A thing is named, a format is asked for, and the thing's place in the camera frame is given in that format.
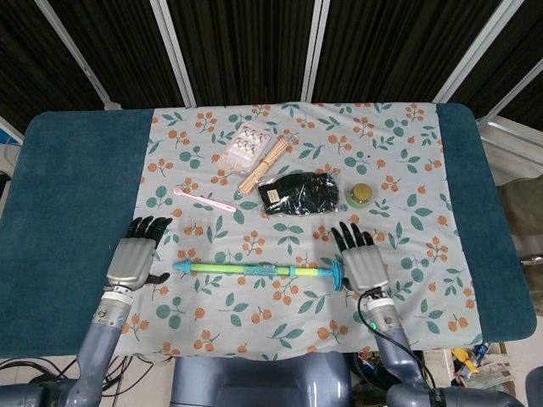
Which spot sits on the right robot hand grey black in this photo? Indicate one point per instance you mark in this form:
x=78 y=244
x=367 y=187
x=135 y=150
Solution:
x=365 y=267

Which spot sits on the left robot hand grey black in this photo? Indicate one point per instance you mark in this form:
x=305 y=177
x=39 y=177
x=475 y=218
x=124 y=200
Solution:
x=129 y=263

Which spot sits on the green blue toy pump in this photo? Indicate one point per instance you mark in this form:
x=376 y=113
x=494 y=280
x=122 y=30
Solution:
x=237 y=269

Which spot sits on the right robot arm blue grey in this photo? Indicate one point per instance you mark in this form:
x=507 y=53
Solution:
x=394 y=339

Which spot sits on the left robot arm blue grey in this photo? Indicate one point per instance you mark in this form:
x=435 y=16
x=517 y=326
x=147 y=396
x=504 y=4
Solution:
x=97 y=347

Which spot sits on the green jar with gold lid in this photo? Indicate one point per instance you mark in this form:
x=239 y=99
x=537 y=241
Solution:
x=360 y=195

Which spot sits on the teal table cover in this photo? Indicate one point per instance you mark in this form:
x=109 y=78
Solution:
x=76 y=191

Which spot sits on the floral fruit print tablecloth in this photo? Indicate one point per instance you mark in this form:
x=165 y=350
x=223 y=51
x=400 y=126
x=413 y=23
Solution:
x=212 y=305

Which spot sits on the pink toothbrush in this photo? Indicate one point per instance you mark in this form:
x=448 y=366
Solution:
x=203 y=199

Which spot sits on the black gloves in plastic bag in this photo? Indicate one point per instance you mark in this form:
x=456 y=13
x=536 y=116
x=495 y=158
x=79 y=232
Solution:
x=297 y=195

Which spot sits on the yellow object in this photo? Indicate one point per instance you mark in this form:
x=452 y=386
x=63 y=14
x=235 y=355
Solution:
x=464 y=360

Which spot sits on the bundle of wooden sticks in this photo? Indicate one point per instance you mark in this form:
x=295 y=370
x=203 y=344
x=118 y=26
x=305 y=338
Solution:
x=263 y=167

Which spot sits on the blue grey robot torso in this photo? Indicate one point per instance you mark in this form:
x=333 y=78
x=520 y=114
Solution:
x=254 y=381

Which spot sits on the clear pack of clips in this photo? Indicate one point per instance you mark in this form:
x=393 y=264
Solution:
x=244 y=144

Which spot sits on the newspaper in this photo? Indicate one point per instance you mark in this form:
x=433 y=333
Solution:
x=492 y=373

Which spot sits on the khaki fabric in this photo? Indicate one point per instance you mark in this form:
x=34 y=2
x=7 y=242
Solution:
x=526 y=212

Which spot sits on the black folding screen white frame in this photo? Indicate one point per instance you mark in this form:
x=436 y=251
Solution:
x=254 y=51

